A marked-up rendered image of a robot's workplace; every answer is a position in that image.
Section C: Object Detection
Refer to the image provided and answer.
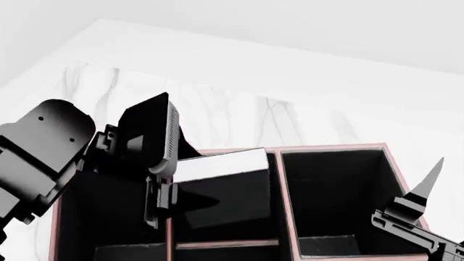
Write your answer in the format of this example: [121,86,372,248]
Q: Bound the glossy black rectangular block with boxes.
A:
[173,147,273,230]

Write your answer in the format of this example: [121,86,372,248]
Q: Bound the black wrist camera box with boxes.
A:
[117,91,182,175]

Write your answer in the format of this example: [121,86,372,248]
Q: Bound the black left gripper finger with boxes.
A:
[176,189,221,214]
[178,127,204,159]

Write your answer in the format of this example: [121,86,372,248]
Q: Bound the black caddy with pink rim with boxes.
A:
[48,141,431,261]

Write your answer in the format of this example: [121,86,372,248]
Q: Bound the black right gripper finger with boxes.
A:
[385,157,446,227]

